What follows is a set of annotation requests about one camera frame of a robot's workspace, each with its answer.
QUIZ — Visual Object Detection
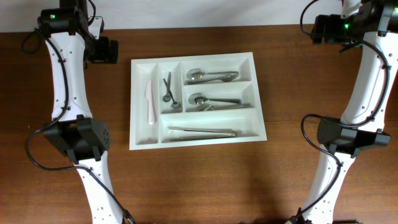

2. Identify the small steel teaspoon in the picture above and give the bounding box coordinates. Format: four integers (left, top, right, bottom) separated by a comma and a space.
162, 72, 172, 103

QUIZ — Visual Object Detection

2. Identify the steel dessert spoon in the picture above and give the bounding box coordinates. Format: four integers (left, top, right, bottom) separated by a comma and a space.
163, 79, 181, 110

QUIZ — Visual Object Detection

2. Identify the large steel spoon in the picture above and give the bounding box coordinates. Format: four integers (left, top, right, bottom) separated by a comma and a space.
188, 93, 242, 105

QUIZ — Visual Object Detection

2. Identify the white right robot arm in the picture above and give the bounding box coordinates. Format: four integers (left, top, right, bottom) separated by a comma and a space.
288, 1, 397, 223

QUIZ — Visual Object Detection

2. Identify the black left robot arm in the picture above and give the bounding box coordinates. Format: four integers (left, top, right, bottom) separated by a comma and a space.
38, 1, 124, 223

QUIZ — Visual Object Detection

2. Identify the white plastic cutlery tray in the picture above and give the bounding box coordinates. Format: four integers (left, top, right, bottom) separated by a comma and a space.
129, 52, 267, 150

